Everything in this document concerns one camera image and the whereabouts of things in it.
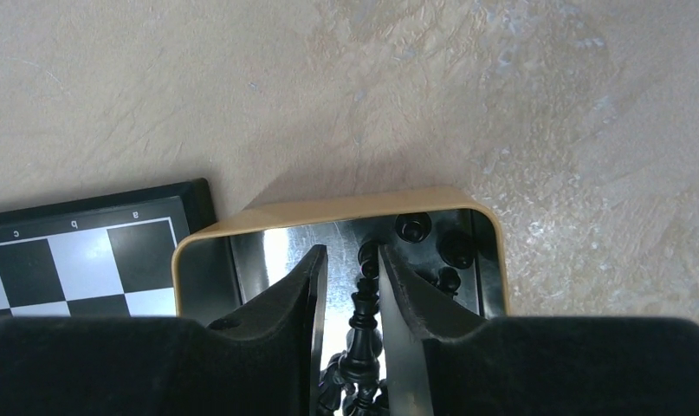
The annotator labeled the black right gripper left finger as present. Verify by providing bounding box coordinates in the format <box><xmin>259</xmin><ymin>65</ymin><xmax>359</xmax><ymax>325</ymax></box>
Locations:
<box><xmin>0</xmin><ymin>244</ymin><xmax>328</xmax><ymax>415</ymax></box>

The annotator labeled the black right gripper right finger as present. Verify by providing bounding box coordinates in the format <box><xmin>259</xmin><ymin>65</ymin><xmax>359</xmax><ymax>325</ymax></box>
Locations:
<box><xmin>379</xmin><ymin>245</ymin><xmax>699</xmax><ymax>415</ymax></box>

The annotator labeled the black chess king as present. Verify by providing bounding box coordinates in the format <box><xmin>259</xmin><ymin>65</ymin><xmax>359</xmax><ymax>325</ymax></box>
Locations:
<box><xmin>339</xmin><ymin>278</ymin><xmax>382</xmax><ymax>403</ymax></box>

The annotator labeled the yellow tin with black pieces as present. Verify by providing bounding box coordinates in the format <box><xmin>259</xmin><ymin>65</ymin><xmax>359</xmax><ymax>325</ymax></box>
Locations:
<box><xmin>172</xmin><ymin>187</ymin><xmax>509</xmax><ymax>415</ymax></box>

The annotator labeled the black pawn right edge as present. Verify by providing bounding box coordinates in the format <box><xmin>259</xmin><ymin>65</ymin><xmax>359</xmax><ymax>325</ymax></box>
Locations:
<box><xmin>438</xmin><ymin>230</ymin><xmax>476</xmax><ymax>270</ymax></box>

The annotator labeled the black pawn centre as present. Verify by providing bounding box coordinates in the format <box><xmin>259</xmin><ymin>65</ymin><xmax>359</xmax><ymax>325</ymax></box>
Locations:
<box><xmin>358</xmin><ymin>240</ymin><xmax>381</xmax><ymax>279</ymax></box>

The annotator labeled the black pawn upright top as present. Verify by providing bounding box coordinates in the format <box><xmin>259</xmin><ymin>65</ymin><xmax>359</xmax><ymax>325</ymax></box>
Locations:
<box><xmin>394</xmin><ymin>212</ymin><xmax>432</xmax><ymax>244</ymax></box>

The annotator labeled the black white chessboard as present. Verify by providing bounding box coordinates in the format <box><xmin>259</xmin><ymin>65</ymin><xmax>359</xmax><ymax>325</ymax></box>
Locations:
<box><xmin>0</xmin><ymin>179</ymin><xmax>216</xmax><ymax>317</ymax></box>

